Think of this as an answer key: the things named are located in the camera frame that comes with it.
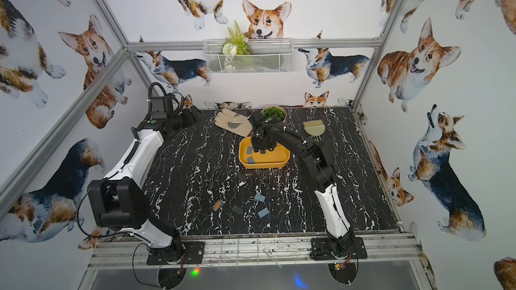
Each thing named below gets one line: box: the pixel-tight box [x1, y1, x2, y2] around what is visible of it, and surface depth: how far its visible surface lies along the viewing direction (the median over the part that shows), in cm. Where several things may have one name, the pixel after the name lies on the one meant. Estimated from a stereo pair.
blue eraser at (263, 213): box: [257, 207, 270, 219], surface depth 85 cm
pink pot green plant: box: [260, 105, 288, 123], surface depth 108 cm
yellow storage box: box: [239, 136, 291, 169], surface depth 100 cm
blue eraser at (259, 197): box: [253, 193, 266, 203], surface depth 88 cm
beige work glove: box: [214, 108, 254, 137], surface depth 116 cm
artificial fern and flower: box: [221, 20, 252, 71], surface depth 84 cm
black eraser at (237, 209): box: [231, 204, 244, 215], surface depth 85 cm
